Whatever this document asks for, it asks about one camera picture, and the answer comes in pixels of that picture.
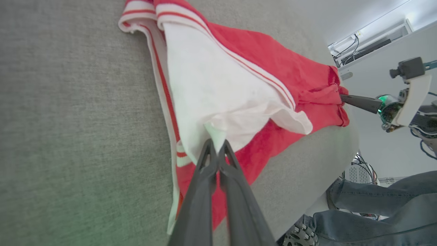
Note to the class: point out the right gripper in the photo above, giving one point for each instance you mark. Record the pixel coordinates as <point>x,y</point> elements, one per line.
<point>389,111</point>

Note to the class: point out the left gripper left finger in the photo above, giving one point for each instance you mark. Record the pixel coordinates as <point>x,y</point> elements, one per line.
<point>196,205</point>

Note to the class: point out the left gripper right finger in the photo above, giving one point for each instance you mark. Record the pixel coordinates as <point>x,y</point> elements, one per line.
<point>239,205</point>

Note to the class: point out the red white basketball jersey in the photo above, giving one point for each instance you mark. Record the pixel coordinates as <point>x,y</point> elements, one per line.
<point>273,61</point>

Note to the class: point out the black studded robot base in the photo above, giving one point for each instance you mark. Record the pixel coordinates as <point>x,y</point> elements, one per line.
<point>300,237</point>

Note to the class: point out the white perforated box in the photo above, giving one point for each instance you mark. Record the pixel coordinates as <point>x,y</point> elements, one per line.
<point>358,174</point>

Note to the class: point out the right wrist teal connector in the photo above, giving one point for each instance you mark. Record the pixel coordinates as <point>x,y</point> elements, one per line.
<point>431,64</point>

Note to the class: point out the blue jeans leg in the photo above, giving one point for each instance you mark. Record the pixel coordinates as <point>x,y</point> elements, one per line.
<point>375,229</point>
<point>375,193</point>

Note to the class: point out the grey fabric sofa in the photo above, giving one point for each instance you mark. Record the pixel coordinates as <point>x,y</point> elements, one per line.
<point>68,102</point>

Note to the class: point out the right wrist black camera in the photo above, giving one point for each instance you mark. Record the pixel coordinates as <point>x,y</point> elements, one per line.
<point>409,67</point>

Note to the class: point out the white wall unit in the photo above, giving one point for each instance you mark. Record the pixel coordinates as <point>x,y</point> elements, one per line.
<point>385,36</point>

